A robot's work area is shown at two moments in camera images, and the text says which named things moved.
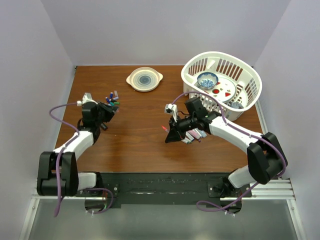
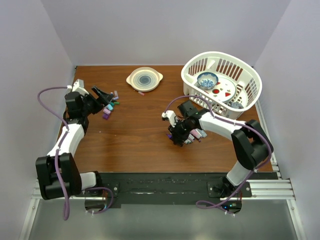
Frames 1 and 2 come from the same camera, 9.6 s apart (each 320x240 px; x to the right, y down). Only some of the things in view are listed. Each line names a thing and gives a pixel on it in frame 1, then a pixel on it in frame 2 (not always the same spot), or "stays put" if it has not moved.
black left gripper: (110, 110) to (106, 99)
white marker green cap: (186, 140) stays put
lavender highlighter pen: (194, 133) stays put
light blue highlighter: (202, 133) stays put
